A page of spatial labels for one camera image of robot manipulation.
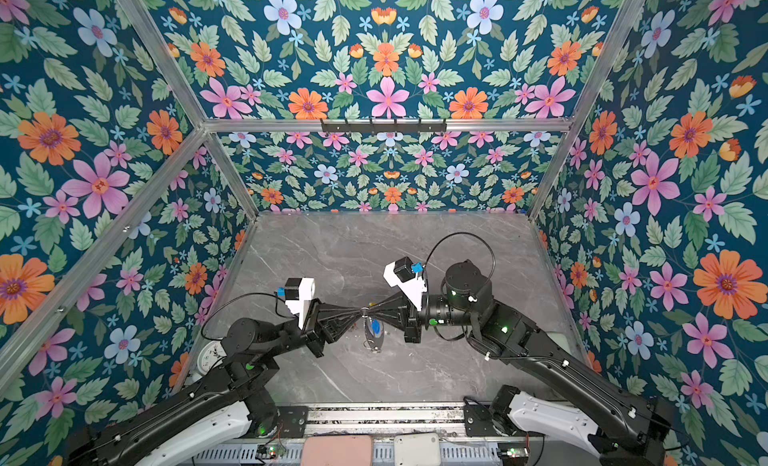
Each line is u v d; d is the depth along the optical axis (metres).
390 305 0.54
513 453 0.70
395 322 0.53
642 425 0.39
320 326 0.52
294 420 0.74
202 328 0.93
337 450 0.70
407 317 0.51
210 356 0.81
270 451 0.70
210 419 0.51
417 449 0.69
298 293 0.50
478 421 0.73
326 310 0.54
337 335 0.55
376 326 0.59
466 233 0.42
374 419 0.75
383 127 0.93
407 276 0.48
